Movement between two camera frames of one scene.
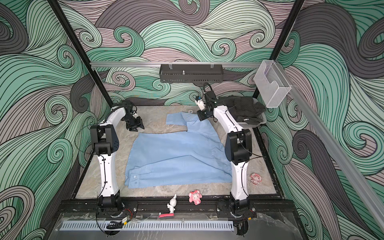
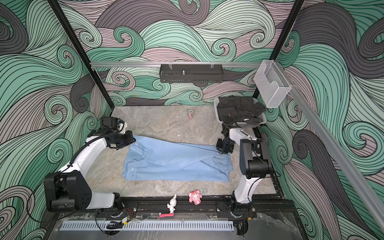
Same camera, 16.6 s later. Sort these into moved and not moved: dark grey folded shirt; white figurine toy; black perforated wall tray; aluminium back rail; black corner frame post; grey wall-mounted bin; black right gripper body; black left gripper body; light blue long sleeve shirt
Moved: black right gripper body; black left gripper body; light blue long sleeve shirt
Not moved: black perforated wall tray; aluminium back rail; black corner frame post; white figurine toy; grey wall-mounted bin; dark grey folded shirt
